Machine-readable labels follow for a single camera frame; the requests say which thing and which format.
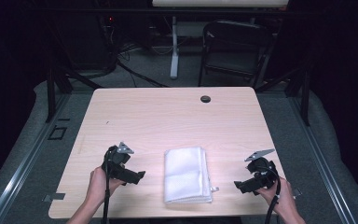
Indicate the grey tape strip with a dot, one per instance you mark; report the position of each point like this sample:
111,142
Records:
54,197
297,193

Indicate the white desk top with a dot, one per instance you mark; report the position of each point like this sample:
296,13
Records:
220,2

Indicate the black metal frame post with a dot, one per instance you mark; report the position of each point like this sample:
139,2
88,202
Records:
51,96
305,99

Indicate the white mesh laundry bag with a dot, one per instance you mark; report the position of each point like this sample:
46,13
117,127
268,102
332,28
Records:
186,175

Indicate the person's right hand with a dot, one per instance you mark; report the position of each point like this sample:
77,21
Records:
281,199

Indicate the person's left hand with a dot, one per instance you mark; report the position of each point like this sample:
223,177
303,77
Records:
98,186

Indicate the white desk leg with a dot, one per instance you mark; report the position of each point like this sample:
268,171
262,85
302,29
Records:
174,53

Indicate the black computer tower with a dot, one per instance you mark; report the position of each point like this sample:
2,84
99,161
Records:
84,43

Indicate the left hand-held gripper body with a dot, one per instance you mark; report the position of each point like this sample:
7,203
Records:
115,161

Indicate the black metal frame crossbar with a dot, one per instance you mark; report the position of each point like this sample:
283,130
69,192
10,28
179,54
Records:
136,11

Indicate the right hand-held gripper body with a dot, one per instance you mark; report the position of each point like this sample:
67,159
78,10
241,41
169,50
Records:
265,174

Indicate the black folding chair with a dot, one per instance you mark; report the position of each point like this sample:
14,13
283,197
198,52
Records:
236,46

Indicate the aluminium floor rail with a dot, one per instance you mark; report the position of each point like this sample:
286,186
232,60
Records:
321,161
21,169

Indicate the black table grommet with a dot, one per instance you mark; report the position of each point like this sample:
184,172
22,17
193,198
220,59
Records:
205,99

